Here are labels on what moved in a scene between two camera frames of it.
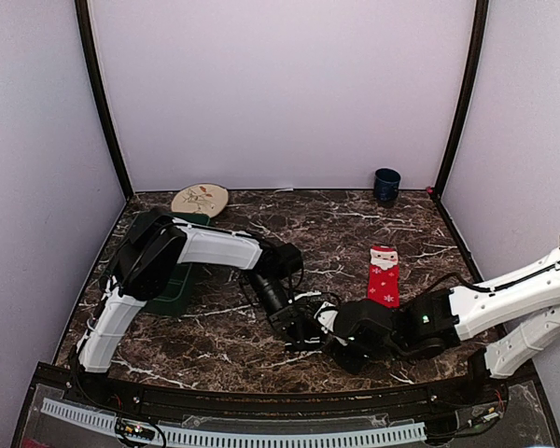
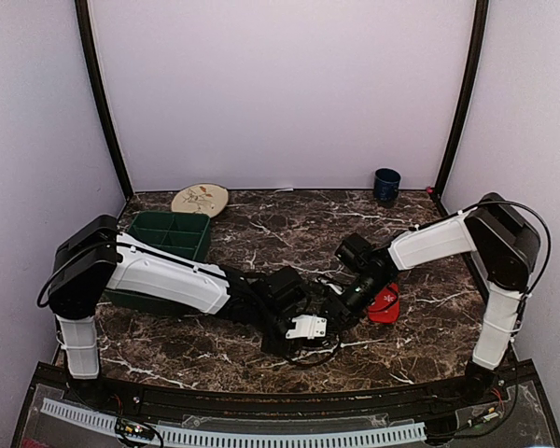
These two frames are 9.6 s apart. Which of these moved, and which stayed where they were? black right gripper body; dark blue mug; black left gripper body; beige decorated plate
Moved: black right gripper body; black left gripper body
Stayed: dark blue mug; beige decorated plate
